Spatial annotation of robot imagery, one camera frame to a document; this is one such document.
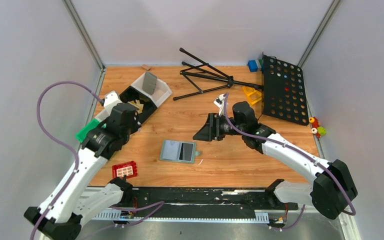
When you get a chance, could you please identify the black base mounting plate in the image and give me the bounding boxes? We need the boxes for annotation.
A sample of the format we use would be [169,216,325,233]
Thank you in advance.
[100,178,300,220]

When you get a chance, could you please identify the white plastic bin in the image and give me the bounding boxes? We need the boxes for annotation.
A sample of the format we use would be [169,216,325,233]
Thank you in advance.
[130,72,173,108]
[94,109,110,122]

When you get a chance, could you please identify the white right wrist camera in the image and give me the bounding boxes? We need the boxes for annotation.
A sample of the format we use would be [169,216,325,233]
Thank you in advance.
[213,93,228,116]

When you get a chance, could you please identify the black folding tripod stand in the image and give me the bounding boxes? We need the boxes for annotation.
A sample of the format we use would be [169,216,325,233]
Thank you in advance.
[172,47,265,101]

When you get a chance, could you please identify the black plastic bin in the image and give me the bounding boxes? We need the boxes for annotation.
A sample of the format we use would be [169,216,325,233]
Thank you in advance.
[119,86,158,124]

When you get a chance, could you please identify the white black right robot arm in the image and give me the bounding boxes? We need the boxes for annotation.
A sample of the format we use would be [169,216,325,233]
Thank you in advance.
[193,98,358,220]

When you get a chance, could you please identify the gold cards in black bin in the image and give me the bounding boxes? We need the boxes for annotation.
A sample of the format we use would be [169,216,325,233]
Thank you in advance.
[128,99,144,114]

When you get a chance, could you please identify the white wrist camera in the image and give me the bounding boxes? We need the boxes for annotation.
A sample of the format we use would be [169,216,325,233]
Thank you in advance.
[213,93,228,116]
[102,90,122,108]

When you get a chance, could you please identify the small wooden block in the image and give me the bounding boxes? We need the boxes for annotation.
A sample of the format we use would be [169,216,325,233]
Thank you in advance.
[141,64,152,71]

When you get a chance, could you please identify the green plastic bin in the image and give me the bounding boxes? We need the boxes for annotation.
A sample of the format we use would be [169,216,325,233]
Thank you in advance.
[75,118,106,143]

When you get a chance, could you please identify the blue toy block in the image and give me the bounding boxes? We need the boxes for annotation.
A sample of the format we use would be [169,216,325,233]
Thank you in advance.
[247,59,263,73]

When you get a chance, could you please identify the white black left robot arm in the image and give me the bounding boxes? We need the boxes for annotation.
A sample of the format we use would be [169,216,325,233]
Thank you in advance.
[23,102,141,240]

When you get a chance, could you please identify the yellow plastic toy frame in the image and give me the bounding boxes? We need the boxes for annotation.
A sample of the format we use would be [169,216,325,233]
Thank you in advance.
[242,86,262,106]

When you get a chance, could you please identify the dark credit card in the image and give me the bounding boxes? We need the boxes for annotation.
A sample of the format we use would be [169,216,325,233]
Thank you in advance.
[179,142,195,162]

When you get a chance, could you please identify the red yellow green toy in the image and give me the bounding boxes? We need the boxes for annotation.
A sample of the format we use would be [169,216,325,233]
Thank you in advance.
[308,116,327,138]

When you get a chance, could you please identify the red white toy block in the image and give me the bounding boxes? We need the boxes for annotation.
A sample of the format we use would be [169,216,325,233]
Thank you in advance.
[112,161,138,179]

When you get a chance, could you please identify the black perforated music stand tray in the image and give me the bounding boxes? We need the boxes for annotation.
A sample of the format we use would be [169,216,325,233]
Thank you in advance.
[261,54,309,126]

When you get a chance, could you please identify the grey card holder in bin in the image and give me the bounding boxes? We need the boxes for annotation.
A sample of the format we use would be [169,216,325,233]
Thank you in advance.
[142,71,158,95]

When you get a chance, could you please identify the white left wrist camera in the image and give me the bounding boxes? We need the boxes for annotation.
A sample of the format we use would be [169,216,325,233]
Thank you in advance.
[102,90,122,108]

